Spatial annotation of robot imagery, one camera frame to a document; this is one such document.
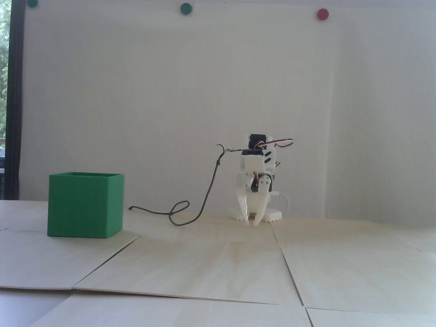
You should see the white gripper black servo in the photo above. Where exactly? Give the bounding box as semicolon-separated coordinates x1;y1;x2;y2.
235;170;275;227

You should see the green open box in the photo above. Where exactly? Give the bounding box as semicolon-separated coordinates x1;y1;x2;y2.
47;172;125;239

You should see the white backdrop sheet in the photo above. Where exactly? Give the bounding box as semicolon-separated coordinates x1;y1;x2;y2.
21;0;336;218

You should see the white power cable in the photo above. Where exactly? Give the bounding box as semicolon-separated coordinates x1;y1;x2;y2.
277;192;292;217

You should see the black camera cable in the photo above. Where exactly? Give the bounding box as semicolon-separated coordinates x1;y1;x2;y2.
129;144;244;227

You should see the dark window frame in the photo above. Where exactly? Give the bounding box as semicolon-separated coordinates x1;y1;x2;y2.
7;0;27;201

